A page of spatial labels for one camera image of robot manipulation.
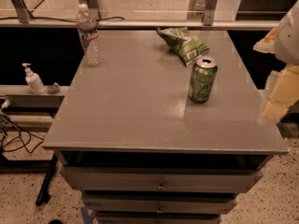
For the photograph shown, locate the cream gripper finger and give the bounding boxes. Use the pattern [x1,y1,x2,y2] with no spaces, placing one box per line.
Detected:
[253,27,278,54]
[259,64,299,124]

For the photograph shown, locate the green soda can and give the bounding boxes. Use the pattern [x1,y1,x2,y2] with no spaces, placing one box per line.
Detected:
[188,56,218,103]

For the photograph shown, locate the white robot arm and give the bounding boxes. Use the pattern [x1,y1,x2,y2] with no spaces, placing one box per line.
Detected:
[253,1,299,121]

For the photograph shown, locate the clear plastic water bottle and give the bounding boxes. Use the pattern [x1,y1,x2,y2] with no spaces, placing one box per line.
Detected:
[76,4,103,66]

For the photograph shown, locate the white pump dispenser bottle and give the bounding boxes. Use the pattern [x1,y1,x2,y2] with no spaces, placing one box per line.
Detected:
[22,63,46,94]

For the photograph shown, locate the green chip bag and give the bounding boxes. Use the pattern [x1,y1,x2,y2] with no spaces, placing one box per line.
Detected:
[156,27,209,66]

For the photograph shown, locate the bottom grey drawer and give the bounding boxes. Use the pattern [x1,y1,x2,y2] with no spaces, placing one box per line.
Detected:
[96,216,221,224]

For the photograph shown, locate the grey drawer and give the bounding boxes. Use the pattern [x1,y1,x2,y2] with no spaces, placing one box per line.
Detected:
[61,166,263,193]
[82,193,237,215]
[96,216,221,224]

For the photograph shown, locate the middle grey drawer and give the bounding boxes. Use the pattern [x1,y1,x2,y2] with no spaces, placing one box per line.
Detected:
[82,193,237,215]

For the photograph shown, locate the top grey drawer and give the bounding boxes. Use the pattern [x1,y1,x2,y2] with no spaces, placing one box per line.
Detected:
[61,166,263,193]

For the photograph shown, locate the small crumpled foil object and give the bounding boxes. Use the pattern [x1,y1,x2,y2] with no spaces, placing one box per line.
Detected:
[47,82,60,94]

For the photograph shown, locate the black metal leg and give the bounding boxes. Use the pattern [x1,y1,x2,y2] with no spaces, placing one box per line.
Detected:
[36,155,58,206]

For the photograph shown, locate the grey metal railing frame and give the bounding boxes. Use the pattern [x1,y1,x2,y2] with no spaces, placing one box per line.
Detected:
[0,0,299,32]

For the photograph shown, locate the black cable on rail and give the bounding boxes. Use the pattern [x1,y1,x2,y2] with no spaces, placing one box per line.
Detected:
[0,15,126,23]

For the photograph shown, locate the black cables on floor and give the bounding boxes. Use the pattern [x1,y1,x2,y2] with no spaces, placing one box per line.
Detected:
[0,96,45,155]

